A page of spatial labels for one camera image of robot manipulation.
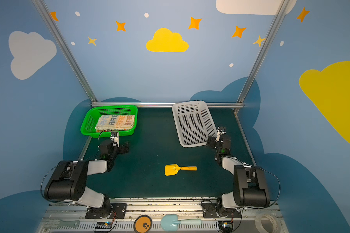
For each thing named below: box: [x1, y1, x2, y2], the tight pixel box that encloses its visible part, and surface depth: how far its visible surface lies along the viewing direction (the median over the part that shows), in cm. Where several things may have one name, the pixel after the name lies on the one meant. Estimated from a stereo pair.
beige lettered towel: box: [94, 114, 136, 130], surface depth 109 cm
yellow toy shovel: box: [164, 163, 198, 177], surface depth 90 cm
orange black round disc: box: [133, 214, 153, 233], surface depth 72 cm
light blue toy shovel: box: [160, 214, 202, 232], surface depth 72 cm
